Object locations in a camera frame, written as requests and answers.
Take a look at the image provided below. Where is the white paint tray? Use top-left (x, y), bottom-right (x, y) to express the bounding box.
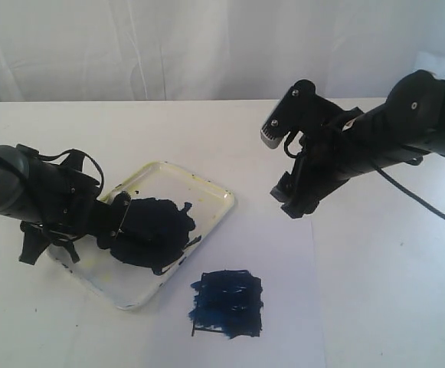
top-left (47, 162), bottom-right (235, 310)

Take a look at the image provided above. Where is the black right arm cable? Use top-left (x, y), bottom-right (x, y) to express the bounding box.
top-left (375, 164), bottom-right (445, 231)

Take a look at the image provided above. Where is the thin black paintbrush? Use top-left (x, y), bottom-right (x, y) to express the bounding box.
top-left (116, 230), bottom-right (165, 250)

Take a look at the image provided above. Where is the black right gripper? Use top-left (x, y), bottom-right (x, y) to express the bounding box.
top-left (270, 130), bottom-right (360, 219)

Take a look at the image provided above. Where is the white backdrop curtain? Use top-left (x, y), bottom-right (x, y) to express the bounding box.
top-left (0, 1), bottom-right (445, 102)

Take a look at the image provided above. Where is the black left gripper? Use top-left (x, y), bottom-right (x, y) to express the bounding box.
top-left (18, 172), bottom-right (100, 265)

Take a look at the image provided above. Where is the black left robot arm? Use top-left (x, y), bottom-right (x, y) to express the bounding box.
top-left (0, 145), bottom-right (119, 265)

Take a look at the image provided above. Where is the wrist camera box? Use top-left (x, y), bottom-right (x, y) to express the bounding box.
top-left (260, 80), bottom-right (344, 150)
top-left (92, 191), bottom-right (132, 250)

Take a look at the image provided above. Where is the white paper sheet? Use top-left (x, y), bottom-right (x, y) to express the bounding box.
top-left (142, 209), bottom-right (326, 367)

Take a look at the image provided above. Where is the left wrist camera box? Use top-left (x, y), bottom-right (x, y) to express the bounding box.
top-left (92, 191), bottom-right (132, 250)

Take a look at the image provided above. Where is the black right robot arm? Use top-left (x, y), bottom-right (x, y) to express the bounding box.
top-left (260, 70), bottom-right (445, 219)

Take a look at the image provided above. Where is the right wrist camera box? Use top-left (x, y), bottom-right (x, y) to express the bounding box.
top-left (260, 80), bottom-right (344, 150)

